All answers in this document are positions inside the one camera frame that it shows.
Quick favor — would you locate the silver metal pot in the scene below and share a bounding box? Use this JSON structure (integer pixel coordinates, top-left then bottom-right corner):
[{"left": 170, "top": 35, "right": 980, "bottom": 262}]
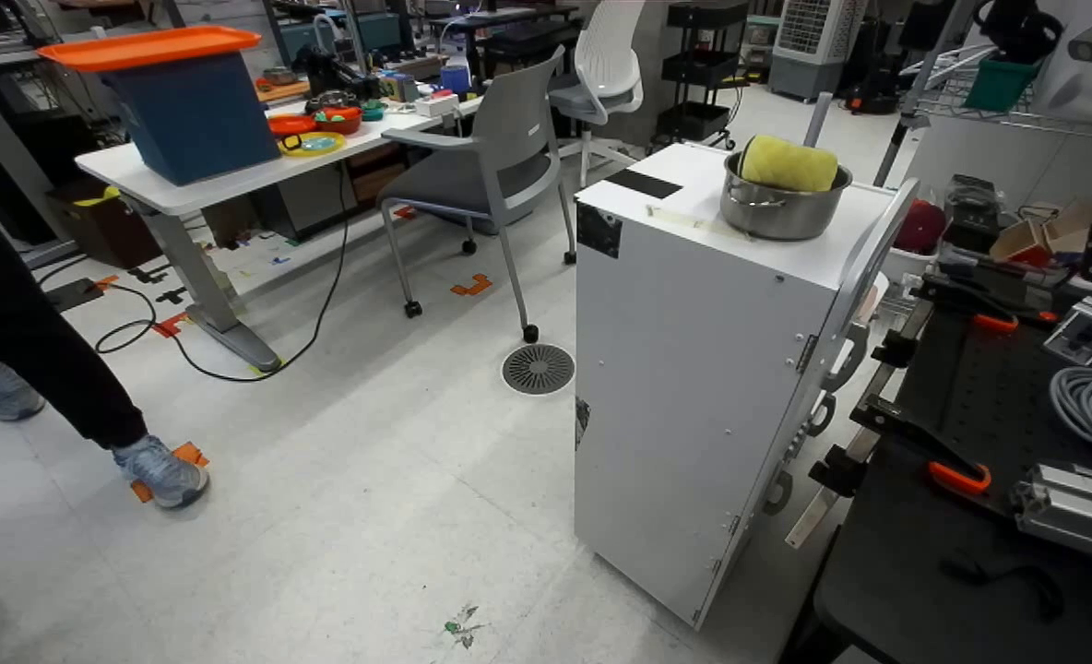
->
[{"left": 716, "top": 153, "right": 856, "bottom": 246}]

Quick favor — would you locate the round grey floor cover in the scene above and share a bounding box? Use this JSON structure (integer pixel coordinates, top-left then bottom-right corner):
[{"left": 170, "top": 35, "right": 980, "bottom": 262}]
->
[{"left": 499, "top": 340, "right": 581, "bottom": 399}]

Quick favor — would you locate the grey sneaker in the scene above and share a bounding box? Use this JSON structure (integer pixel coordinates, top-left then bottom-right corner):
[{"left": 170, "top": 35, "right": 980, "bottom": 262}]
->
[
  {"left": 111, "top": 433, "right": 213, "bottom": 518},
  {"left": 0, "top": 357, "right": 49, "bottom": 430}
]

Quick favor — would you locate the black clamp with orange handle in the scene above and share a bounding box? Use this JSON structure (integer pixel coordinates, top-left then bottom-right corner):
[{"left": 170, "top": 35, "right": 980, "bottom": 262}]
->
[
  {"left": 924, "top": 271, "right": 1026, "bottom": 340},
  {"left": 850, "top": 394, "right": 998, "bottom": 503}
]

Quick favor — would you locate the orange tray with items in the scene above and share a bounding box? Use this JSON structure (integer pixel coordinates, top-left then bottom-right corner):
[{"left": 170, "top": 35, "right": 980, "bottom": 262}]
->
[{"left": 262, "top": 100, "right": 370, "bottom": 159}]

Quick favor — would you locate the white desk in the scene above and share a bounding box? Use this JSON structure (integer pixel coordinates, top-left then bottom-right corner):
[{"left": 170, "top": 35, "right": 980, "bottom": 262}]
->
[{"left": 69, "top": 88, "right": 492, "bottom": 375}]

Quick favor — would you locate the blue storage bin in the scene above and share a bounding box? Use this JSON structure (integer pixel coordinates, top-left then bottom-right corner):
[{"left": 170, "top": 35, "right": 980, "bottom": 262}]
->
[{"left": 100, "top": 47, "right": 286, "bottom": 190}]

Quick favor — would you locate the white toy kitchen unit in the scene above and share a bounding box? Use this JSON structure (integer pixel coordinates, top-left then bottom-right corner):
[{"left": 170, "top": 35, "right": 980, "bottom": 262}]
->
[{"left": 567, "top": 137, "right": 946, "bottom": 636}]

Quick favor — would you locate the white air cooler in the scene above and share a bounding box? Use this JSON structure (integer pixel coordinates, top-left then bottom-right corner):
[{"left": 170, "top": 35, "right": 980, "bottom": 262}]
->
[{"left": 764, "top": 0, "right": 875, "bottom": 106}]

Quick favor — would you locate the black floor cable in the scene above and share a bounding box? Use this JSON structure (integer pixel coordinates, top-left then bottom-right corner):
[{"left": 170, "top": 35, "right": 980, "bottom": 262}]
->
[{"left": 88, "top": 159, "right": 357, "bottom": 389}]

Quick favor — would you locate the black shelf cart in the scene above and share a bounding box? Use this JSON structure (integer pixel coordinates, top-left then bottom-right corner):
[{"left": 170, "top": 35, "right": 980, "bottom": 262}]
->
[{"left": 648, "top": 0, "right": 749, "bottom": 153}]

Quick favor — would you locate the orange bin lid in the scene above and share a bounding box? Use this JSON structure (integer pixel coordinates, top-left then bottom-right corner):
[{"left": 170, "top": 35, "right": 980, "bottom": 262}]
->
[{"left": 37, "top": 21, "right": 267, "bottom": 79}]

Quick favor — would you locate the black power brick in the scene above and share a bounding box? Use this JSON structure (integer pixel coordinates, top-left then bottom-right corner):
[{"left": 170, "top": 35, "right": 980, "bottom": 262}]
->
[{"left": 49, "top": 273, "right": 111, "bottom": 318}]

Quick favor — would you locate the green box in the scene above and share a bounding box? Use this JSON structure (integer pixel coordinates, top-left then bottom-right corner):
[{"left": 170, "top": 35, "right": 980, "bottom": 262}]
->
[{"left": 964, "top": 53, "right": 1048, "bottom": 118}]

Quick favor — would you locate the black bag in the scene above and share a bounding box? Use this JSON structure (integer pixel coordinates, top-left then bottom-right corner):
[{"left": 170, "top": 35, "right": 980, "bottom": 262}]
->
[{"left": 970, "top": 0, "right": 1065, "bottom": 70}]

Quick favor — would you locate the black trousered leg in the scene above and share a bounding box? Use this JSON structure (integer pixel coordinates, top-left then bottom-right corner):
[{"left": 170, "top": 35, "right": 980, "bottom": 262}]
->
[{"left": 0, "top": 164, "right": 153, "bottom": 453}]

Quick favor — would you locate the grey office chair with casters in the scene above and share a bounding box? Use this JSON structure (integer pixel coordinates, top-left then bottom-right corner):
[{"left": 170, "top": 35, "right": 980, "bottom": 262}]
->
[{"left": 377, "top": 46, "right": 582, "bottom": 351}]

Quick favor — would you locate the white office chair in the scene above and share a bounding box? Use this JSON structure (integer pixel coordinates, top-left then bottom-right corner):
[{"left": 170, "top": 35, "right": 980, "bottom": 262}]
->
[{"left": 550, "top": 0, "right": 652, "bottom": 193}]

